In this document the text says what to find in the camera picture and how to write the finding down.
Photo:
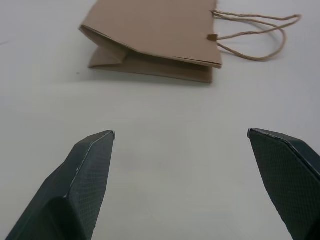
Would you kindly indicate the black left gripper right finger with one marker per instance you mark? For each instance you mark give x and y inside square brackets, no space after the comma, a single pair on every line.
[287,180]

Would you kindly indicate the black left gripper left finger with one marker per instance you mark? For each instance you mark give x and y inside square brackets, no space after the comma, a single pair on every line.
[75,190]

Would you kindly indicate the brown paper bag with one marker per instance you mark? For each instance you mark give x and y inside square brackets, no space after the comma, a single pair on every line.
[155,37]

